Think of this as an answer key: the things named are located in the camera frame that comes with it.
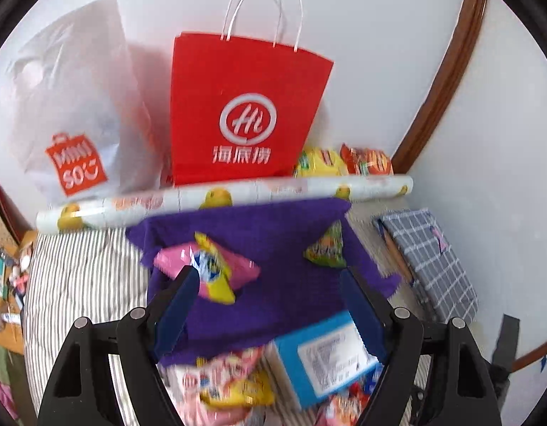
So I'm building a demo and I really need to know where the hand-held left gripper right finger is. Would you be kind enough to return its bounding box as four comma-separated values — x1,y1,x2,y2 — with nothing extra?
339,266,505,426

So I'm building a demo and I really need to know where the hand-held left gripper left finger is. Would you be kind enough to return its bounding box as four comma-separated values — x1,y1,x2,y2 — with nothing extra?
36,265,201,426

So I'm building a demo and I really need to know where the pink white snack packet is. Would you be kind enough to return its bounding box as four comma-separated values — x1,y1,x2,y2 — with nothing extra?
185,347,265,391

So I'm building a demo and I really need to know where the pink and yellow snack packet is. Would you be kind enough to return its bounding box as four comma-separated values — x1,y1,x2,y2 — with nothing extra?
153,231,262,306

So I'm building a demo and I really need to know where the green triangular snack packet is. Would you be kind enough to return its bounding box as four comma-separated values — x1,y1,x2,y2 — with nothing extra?
303,219,349,269

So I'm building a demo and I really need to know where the blue box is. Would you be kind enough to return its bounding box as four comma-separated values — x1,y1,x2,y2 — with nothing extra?
264,310,385,411

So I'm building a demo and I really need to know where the red snack packet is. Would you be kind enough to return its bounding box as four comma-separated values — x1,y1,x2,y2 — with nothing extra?
315,375,383,426

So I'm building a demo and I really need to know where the pale pink packet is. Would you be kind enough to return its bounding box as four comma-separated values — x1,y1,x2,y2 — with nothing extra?
167,364,265,426

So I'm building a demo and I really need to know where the striped bedsheet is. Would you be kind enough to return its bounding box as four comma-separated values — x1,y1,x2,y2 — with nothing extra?
22,226,274,426

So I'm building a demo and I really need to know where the printed white wrap roll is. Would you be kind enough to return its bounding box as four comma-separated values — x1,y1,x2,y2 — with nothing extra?
35,174,415,234

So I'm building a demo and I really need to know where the purple cloth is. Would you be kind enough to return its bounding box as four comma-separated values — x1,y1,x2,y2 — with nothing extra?
125,197,403,367

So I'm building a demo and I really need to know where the black bar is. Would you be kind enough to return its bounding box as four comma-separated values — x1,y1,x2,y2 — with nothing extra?
490,314,521,371

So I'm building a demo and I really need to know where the orange red chips bag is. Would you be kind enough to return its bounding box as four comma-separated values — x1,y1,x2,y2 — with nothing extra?
340,143,394,176

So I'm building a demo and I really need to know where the yellow chips bag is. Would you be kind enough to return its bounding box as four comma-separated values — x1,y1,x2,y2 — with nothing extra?
293,146,349,179

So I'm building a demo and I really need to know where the brown wooden trim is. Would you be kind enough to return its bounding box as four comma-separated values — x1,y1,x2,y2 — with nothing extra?
512,344,547,374
391,0,491,175

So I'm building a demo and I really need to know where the red box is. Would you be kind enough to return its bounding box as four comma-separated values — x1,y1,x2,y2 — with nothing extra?
0,180,34,245

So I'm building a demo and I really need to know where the white plastic bag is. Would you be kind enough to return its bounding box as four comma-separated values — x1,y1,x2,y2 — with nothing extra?
5,0,168,209

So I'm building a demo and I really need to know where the red paper bag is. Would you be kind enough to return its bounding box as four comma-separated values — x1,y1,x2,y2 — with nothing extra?
169,0,335,187

